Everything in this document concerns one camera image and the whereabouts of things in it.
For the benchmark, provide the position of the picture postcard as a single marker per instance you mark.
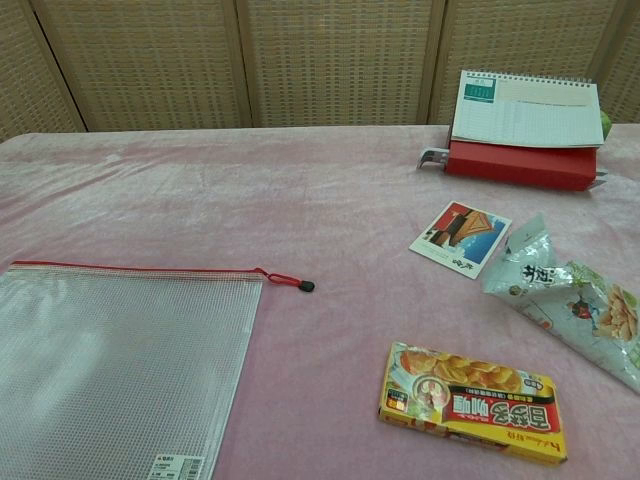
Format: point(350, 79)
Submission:
point(460, 235)

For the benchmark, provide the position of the green package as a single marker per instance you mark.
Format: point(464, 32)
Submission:
point(606, 125)

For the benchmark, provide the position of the clear mesh zipper pouch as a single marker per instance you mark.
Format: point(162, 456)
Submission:
point(125, 350)

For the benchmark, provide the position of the rattan folding screen panel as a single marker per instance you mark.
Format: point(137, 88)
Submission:
point(150, 60)
point(627, 65)
point(340, 60)
point(25, 75)
point(525, 35)

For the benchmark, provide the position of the white printed snack bag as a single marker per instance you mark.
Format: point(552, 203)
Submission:
point(550, 295)

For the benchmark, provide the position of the yellow curry box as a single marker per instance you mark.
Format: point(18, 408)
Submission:
point(475, 400)

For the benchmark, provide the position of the white desk calendar red stand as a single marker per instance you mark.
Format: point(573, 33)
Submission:
point(525, 115)

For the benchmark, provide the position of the pink fleece table cover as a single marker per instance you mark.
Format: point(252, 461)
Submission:
point(300, 200)

